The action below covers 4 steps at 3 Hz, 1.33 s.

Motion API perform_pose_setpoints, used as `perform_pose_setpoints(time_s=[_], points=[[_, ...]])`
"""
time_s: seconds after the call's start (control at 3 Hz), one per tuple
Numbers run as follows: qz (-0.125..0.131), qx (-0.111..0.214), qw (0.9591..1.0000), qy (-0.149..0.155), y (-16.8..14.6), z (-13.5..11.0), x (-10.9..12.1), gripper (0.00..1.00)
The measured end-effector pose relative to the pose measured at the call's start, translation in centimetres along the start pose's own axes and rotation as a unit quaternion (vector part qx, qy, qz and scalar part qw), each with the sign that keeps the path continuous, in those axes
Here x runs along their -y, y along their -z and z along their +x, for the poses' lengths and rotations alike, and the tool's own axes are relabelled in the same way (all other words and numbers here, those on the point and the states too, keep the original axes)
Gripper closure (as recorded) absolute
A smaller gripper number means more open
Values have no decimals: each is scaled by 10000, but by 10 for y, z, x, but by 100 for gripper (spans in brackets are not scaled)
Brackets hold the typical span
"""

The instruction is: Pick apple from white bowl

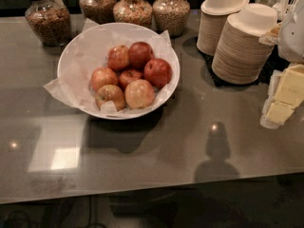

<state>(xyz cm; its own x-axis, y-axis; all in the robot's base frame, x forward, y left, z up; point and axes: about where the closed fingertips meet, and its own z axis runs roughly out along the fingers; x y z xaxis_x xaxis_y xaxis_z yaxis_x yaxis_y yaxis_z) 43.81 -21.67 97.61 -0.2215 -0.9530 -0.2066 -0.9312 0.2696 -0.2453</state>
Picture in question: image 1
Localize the paper bowl stack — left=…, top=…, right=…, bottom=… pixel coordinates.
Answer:
left=197, top=0, right=249, bottom=56
left=212, top=3, right=277, bottom=85

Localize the red apple back left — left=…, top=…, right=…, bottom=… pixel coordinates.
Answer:
left=107, top=45, right=130, bottom=71

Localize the paper bowl stack front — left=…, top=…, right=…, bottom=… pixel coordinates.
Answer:
left=212, top=3, right=277, bottom=85

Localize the small red apple centre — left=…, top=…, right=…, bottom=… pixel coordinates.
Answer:
left=119, top=68, right=143, bottom=90

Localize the yellow-red apple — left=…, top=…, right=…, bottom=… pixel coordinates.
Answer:
left=124, top=79, right=155, bottom=109
left=95, top=85, right=125, bottom=111

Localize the glass jar mixed cereal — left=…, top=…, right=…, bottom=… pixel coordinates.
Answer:
left=113, top=0, right=153, bottom=28

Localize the white bowl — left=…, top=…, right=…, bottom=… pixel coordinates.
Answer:
left=56, top=22, right=181, bottom=121

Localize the paper bowl stack back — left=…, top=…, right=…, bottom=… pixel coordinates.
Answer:
left=197, top=0, right=249, bottom=56

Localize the glass jar light cereal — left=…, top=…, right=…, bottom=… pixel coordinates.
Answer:
left=152, top=0, right=190, bottom=37

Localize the glass jar dark granola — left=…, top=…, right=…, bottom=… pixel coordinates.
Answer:
left=79, top=0, right=117, bottom=24

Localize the yellow-red apple front left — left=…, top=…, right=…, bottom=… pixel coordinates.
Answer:
left=95, top=85, right=125, bottom=111

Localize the black mat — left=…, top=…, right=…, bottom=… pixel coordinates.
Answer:
left=201, top=47, right=290, bottom=87

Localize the glass jar brown cereal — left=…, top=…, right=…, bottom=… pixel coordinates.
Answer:
left=25, top=0, right=71, bottom=47

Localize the dark red apple back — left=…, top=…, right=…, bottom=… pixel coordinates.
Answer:
left=128, top=42, right=154, bottom=68

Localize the yellow-red apple front right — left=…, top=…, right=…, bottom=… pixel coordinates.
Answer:
left=124, top=79, right=155, bottom=109

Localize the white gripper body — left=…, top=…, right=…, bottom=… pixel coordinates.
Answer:
left=278, top=3, right=304, bottom=63

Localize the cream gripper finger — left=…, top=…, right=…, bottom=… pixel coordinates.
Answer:
left=258, top=23, right=281, bottom=46
left=260, top=63, right=304, bottom=129

